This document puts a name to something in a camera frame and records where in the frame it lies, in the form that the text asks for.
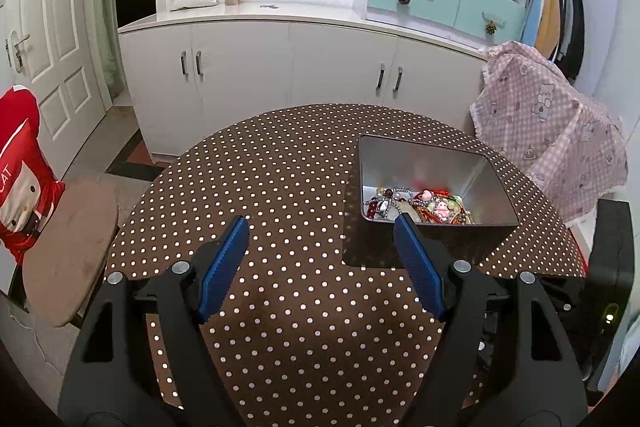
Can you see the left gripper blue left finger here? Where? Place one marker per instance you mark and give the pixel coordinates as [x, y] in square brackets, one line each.
[110, 379]

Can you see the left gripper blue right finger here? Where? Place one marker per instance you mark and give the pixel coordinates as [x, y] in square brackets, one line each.
[451, 392]

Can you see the pile of jewelry in box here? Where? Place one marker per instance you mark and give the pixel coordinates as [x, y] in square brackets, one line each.
[427, 206]

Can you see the dark metal jewelry box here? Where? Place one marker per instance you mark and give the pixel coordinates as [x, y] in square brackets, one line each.
[391, 162]

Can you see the brown round stool cushion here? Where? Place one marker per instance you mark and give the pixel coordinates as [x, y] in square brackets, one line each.
[61, 269]

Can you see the pink checkered cover cloth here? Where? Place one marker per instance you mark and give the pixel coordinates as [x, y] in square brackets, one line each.
[566, 143]

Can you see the brown polka dot tablecloth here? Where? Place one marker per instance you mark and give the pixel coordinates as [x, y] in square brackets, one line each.
[302, 338]

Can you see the red cat chair cover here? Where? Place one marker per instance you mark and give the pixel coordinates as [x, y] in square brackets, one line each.
[29, 190]

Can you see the hanging clothes row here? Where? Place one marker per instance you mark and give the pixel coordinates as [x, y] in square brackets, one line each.
[557, 29]

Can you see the white low cabinet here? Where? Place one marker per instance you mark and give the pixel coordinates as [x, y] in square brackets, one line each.
[193, 72]

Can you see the white panel door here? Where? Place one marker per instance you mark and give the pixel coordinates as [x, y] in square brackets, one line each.
[45, 47]

